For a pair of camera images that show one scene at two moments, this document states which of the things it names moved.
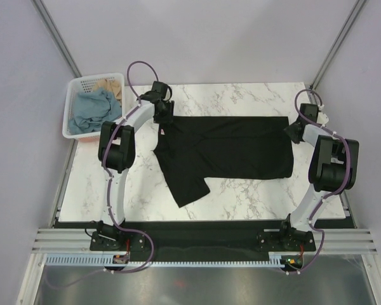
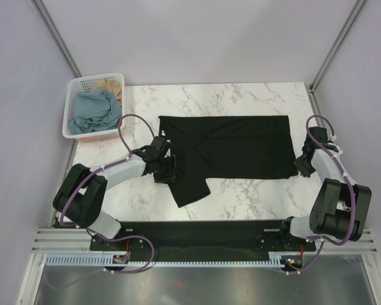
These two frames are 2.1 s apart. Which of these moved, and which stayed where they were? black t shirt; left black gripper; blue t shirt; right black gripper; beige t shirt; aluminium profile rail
Moved: left black gripper; right black gripper
Stayed: black t shirt; blue t shirt; beige t shirt; aluminium profile rail
